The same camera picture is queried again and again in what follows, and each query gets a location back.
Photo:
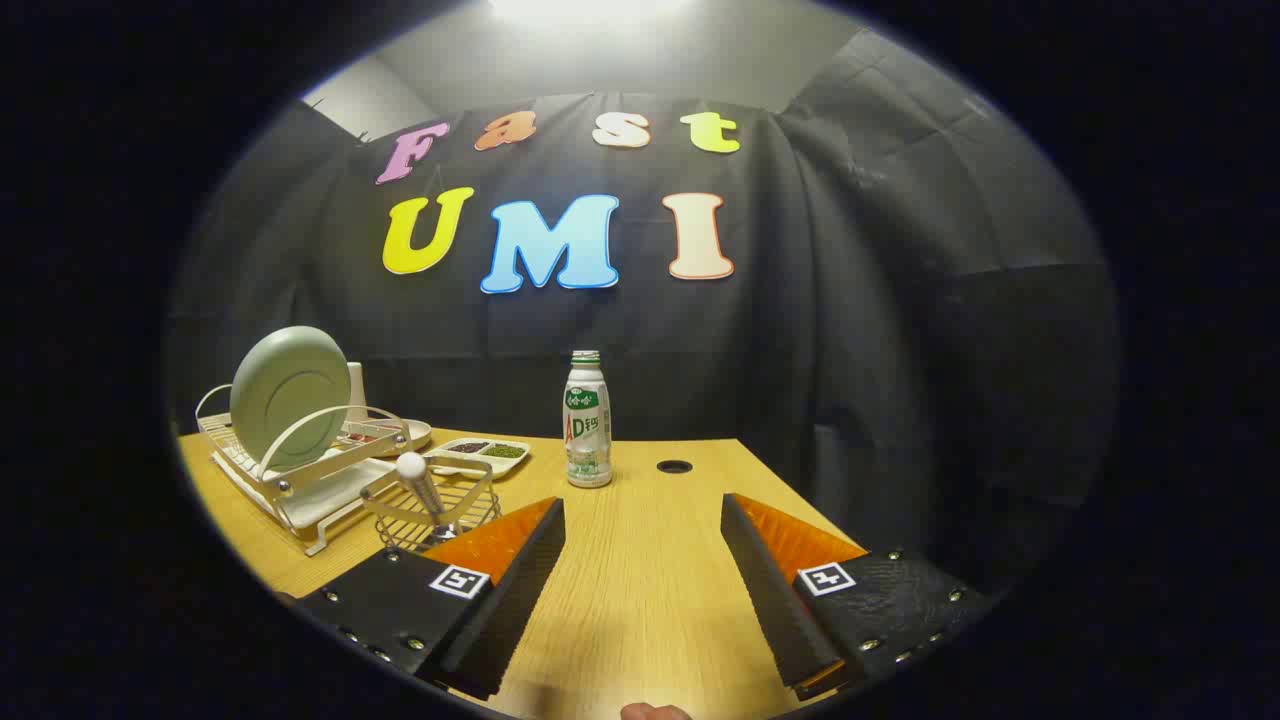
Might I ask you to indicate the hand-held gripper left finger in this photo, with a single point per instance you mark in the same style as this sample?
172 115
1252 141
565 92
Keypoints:
520 590

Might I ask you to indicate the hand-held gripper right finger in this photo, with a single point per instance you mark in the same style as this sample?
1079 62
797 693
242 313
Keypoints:
770 590

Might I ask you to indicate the pale green plate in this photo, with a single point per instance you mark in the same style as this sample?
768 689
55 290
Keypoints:
285 395

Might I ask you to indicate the round dish with sausages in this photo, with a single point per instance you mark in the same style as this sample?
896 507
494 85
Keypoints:
415 435

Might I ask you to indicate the white divided tray with beans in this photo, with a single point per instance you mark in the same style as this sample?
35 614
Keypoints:
480 462

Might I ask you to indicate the white drink bottle green label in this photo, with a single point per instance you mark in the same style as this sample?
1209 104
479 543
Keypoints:
587 430

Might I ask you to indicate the black backdrop cloth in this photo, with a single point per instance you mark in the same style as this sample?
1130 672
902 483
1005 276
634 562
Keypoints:
850 350

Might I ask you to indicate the white toaster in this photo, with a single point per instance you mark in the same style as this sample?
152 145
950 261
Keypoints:
356 390

